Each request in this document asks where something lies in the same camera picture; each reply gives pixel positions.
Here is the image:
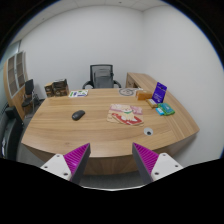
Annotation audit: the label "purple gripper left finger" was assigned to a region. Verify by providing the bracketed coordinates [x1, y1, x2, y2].
[41, 143, 91, 184]

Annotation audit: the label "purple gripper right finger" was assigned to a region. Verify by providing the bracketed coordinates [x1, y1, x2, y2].
[132, 143, 182, 184]

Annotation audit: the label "black computer mouse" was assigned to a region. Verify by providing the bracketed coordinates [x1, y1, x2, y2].
[72, 110, 85, 121]

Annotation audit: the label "wooden office desk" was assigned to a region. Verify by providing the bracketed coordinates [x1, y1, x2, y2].
[20, 87, 201, 176]

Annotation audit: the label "green blue packet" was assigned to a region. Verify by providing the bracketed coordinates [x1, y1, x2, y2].
[156, 103, 175, 116]

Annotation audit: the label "small yellow box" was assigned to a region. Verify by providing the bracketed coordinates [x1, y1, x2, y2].
[146, 99, 158, 108]

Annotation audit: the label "brown cardboard box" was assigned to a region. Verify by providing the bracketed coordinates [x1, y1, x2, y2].
[136, 90, 152, 100]

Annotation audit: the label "white green booklet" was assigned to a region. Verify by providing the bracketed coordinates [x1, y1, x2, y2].
[69, 90, 88, 98]

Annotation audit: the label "dark storage boxes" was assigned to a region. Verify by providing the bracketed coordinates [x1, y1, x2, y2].
[44, 79, 69, 97]

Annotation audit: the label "round patterned coaster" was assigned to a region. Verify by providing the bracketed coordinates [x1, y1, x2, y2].
[118, 88, 136, 96]

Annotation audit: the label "wooden side cabinet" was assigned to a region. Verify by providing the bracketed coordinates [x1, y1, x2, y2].
[126, 72, 157, 91]

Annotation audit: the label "black side chair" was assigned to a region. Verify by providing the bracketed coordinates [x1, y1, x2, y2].
[22, 79, 40, 109]

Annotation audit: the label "black mesh office chair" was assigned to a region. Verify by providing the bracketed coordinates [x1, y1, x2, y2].
[82, 64, 121, 89]

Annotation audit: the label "wooden bookshelf cabinet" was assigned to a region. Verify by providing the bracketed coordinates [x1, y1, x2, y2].
[3, 51, 28, 119]

